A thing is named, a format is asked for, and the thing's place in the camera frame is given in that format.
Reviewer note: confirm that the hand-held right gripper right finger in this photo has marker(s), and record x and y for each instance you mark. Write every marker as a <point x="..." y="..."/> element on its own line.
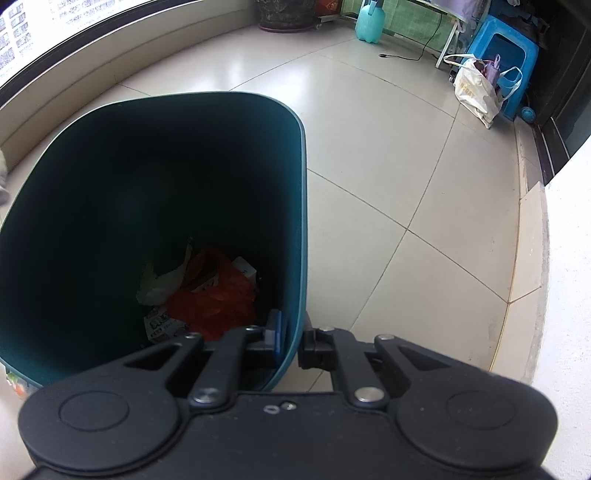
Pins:
<point x="316" y="353"/>

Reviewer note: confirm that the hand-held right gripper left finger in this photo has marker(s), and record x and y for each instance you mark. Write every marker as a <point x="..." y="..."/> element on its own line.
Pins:
<point x="275" y="332"/>

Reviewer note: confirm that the teal plastic trash bin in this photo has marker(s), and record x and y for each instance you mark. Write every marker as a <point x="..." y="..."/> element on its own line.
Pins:
<point x="138" y="184"/>

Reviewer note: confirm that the red plastic bag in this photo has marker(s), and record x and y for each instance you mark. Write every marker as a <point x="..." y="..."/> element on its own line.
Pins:
<point x="212" y="304"/>

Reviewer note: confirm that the small white box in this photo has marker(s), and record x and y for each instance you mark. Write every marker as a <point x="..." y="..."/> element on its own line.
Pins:
<point x="244" y="267"/>

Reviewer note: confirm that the white printed carton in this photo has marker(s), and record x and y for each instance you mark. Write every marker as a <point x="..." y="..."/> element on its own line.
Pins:
<point x="159" y="325"/>

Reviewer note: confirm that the colourful snack packet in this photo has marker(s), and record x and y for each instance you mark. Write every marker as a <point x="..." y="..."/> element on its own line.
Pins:
<point x="16" y="385"/>

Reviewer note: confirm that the white shopping bag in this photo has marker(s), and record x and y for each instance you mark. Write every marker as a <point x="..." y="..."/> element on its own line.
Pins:
<point x="473" y="92"/>

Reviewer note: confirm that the dark ceramic plant pot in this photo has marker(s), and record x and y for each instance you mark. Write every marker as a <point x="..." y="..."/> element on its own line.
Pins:
<point x="281" y="16"/>

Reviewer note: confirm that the small blue ball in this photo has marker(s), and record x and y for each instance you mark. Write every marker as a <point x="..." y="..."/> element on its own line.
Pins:
<point x="527" y="114"/>

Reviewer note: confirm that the teal spray bottle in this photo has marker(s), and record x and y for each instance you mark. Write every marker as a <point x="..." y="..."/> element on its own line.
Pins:
<point x="369" y="25"/>

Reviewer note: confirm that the red printed box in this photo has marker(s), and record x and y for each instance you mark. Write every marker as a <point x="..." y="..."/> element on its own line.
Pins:
<point x="328" y="7"/>

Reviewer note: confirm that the purple plastic item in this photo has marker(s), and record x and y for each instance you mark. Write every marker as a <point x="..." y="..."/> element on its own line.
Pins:
<point x="491" y="69"/>

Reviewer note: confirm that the white drying rack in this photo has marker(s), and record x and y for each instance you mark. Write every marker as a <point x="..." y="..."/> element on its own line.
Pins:
<point x="450" y="44"/>

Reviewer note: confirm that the dark sliding door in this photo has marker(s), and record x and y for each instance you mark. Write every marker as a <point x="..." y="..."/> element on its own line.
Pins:
<point x="563" y="92"/>

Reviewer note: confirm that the blue plastic stool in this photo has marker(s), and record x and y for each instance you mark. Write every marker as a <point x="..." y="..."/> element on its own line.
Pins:
<point x="487" y="32"/>

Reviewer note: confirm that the lavender garment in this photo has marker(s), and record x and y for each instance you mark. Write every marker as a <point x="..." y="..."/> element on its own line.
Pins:
<point x="461" y="7"/>

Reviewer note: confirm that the black window frame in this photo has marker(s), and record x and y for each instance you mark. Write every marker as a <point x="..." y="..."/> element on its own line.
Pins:
<point x="11" y="90"/>

